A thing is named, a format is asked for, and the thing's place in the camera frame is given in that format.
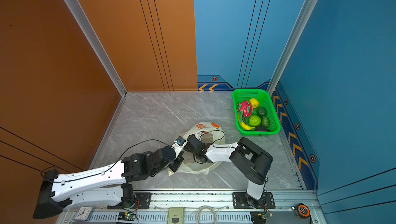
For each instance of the yellow banana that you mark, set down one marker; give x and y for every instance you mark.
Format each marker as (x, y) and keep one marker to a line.
(246, 127)

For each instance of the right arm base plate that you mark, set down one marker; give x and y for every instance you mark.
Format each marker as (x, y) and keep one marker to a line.
(244, 201)

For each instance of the green round fruit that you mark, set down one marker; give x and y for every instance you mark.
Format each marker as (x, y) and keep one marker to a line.
(254, 121)

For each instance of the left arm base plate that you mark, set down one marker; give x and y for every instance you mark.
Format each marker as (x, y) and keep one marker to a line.
(138, 201)

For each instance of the orange black tape measure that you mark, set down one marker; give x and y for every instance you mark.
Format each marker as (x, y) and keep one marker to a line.
(301, 210)

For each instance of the small analog clock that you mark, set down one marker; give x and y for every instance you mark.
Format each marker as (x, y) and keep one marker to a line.
(83, 214)

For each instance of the yellow lemon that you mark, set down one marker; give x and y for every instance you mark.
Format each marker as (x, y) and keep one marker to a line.
(254, 103)

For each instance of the pink dragon fruit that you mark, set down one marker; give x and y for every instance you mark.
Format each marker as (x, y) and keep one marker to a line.
(244, 111)

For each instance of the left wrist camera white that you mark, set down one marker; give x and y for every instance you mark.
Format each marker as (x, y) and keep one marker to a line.
(179, 145)

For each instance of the green circuit board left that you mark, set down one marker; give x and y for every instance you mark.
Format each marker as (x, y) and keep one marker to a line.
(127, 218)

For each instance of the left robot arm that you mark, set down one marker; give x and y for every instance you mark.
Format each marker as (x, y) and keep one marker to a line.
(57, 189)

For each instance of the green plastic basket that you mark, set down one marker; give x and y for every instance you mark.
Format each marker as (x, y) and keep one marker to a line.
(255, 114)

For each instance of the small green lime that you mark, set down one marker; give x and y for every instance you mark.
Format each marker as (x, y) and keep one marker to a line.
(265, 122)

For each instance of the small circuit board right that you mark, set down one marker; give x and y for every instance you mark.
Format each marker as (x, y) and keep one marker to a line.
(260, 217)

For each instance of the aluminium front rail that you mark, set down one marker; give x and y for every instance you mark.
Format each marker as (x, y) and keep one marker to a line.
(216, 207)

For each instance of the translucent yellowish plastic bag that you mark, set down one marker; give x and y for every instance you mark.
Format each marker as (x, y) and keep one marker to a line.
(201, 138)

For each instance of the right aluminium corner post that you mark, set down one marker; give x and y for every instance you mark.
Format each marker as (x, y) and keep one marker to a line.
(298, 28)

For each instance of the pale green handheld device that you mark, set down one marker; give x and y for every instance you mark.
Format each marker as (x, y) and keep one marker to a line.
(176, 215)

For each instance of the dark green avocado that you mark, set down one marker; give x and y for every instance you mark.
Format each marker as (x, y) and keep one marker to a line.
(261, 112)

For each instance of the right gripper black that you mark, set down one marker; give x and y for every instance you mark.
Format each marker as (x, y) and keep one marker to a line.
(187, 150)

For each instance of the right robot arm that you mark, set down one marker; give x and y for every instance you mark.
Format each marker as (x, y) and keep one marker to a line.
(252, 161)

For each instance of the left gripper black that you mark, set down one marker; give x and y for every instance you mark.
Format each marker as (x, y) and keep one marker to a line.
(179, 160)

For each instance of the aluminium corner post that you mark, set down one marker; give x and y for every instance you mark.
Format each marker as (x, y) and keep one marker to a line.
(298, 28)
(94, 41)

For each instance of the left aluminium corner post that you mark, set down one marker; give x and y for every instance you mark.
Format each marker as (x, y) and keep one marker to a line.
(94, 41)

